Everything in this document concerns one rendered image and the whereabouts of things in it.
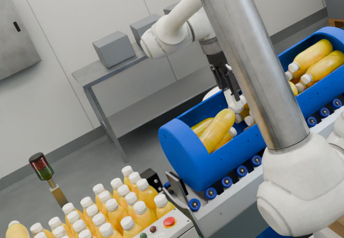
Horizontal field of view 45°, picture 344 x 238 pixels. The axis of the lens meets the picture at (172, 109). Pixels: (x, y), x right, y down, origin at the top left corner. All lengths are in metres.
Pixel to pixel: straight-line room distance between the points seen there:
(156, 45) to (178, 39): 0.07
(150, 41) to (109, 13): 3.39
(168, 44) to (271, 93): 0.53
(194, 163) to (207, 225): 0.26
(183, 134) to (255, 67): 0.63
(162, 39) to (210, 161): 0.46
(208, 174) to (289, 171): 0.60
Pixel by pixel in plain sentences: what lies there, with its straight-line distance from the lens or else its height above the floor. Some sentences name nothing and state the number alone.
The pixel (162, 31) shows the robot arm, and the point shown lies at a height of 1.58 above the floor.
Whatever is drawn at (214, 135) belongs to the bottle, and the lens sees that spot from 1.51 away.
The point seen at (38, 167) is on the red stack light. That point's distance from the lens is 1.74.
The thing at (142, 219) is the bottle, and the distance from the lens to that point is 1.39.
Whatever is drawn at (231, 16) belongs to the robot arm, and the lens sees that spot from 0.86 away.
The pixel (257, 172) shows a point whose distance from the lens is 1.64.
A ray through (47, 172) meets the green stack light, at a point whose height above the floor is 1.19.
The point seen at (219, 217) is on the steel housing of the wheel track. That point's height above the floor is 0.87.
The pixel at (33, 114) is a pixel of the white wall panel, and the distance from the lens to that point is 4.77.
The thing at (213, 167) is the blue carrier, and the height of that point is 1.07.
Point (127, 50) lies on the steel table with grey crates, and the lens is 4.02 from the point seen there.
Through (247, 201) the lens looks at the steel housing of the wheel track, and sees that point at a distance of 1.63.
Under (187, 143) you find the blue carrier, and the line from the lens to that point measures 1.43.
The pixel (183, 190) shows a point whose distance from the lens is 1.55.
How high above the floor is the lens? 1.85
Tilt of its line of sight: 22 degrees down
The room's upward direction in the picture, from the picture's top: 23 degrees counter-clockwise
